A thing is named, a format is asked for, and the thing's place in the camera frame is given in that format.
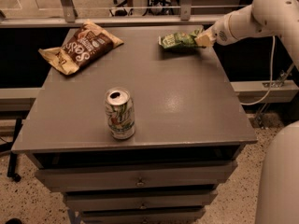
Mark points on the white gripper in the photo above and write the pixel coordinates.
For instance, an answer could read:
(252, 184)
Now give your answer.
(219, 34)

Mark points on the green jalapeno chip bag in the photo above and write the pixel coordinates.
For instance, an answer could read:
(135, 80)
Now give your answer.
(180, 40)

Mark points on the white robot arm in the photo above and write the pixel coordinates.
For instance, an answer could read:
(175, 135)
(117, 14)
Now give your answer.
(278, 197)

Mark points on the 7up soda can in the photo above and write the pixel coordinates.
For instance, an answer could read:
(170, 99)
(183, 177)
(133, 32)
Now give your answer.
(119, 107)

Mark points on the brown chip bag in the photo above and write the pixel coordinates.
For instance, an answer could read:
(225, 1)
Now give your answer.
(88, 43)

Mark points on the grey drawer cabinet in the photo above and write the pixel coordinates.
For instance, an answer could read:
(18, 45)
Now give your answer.
(186, 111)

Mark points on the top grey drawer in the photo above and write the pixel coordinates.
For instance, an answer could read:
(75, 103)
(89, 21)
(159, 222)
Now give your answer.
(138, 177)

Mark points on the grey drawer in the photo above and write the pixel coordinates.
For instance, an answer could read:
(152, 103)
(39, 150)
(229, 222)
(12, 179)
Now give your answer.
(140, 200)
(146, 216)
(138, 177)

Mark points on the metal railing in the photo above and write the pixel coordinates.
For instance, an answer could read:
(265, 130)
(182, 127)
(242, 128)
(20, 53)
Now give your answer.
(72, 13)

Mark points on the middle grey drawer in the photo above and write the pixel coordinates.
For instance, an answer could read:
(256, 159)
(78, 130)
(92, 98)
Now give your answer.
(140, 200)

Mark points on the bottom grey drawer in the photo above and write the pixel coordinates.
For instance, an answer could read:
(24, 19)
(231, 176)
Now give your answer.
(146, 216)

